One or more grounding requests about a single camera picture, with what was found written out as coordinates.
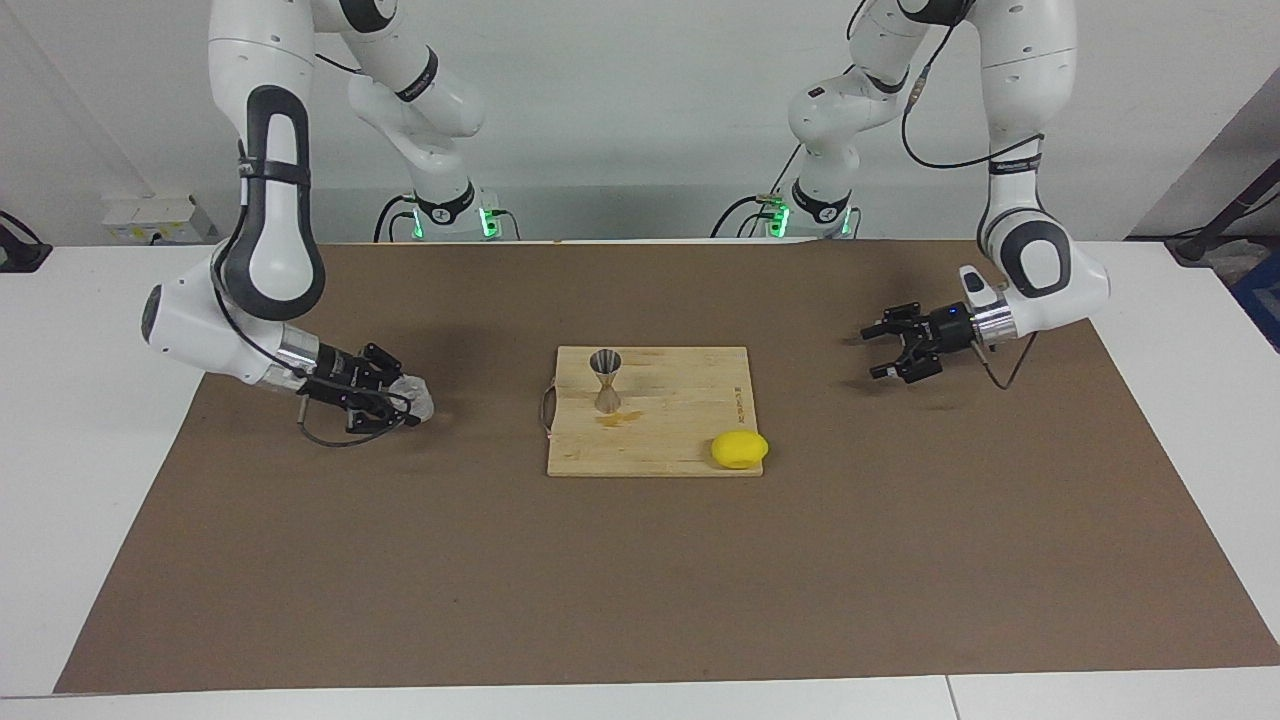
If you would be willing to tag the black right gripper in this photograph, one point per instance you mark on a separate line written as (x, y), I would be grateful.
(340, 375)

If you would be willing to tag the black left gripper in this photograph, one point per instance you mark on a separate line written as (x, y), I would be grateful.
(945, 328)

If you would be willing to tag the small clear glass cup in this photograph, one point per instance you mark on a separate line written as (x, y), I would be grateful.
(420, 397)

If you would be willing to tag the steel double jigger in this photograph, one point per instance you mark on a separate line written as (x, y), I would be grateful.
(605, 362)

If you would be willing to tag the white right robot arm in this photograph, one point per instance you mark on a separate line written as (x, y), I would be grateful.
(270, 200)

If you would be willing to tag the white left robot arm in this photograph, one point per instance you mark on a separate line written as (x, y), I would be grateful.
(1040, 260)

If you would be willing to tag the yellow lemon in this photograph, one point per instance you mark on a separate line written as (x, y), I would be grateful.
(740, 450)

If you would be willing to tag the wooden cutting board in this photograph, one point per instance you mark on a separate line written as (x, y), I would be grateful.
(670, 420)

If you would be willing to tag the brown paper table mat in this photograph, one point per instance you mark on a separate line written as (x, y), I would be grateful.
(640, 580)

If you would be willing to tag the black stand leg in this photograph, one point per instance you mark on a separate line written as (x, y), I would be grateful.
(1225, 215)

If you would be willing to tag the blue crate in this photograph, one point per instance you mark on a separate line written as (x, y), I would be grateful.
(1262, 295)

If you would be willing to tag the white wall socket box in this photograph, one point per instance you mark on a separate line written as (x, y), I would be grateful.
(150, 215)

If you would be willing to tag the black clamp mount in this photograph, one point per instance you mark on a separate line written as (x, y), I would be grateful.
(20, 255)

